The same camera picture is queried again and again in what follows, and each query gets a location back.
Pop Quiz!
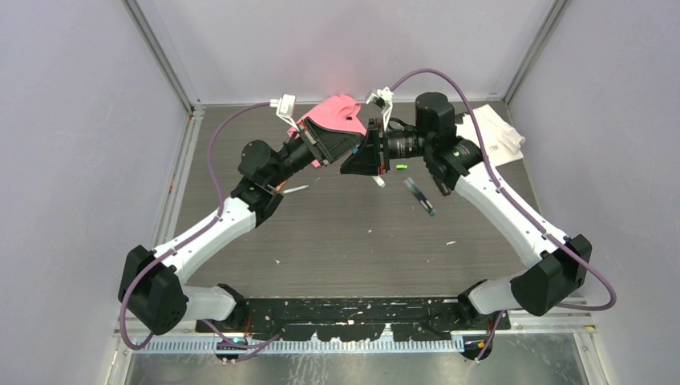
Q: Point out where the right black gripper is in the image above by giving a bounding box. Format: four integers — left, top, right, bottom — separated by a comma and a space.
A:
339, 118, 431, 176

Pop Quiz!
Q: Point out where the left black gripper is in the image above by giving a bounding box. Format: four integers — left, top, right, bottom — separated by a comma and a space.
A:
269, 119, 364, 189

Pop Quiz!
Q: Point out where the white marker pen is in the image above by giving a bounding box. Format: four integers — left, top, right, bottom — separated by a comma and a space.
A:
282, 184, 310, 194

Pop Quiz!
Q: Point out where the black pen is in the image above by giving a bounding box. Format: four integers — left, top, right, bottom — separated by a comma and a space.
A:
403, 177, 428, 207

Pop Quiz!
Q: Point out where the green gel pen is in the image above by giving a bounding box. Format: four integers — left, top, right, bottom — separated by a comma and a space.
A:
409, 182, 436, 217

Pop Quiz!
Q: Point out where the white blue marker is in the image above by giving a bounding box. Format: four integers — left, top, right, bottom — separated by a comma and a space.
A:
373, 176, 386, 188

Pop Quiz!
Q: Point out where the black green highlighter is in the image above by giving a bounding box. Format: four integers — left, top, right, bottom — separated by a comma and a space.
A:
435, 180, 451, 197

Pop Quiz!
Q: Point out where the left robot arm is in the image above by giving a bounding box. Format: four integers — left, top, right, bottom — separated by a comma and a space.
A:
118, 115, 366, 336

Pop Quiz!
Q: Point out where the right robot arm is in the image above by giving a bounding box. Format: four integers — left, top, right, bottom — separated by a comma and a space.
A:
341, 92, 592, 328

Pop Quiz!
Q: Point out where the pink cloth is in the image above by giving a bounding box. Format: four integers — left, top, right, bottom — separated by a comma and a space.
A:
281, 95, 361, 172

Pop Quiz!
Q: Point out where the white cloth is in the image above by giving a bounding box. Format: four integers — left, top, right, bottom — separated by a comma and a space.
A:
456, 104, 525, 167

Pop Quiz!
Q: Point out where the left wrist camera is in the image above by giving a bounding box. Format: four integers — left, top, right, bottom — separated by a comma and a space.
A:
269, 94, 298, 131

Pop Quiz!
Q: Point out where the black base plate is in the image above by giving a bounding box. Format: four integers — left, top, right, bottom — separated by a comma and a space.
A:
196, 297, 497, 342

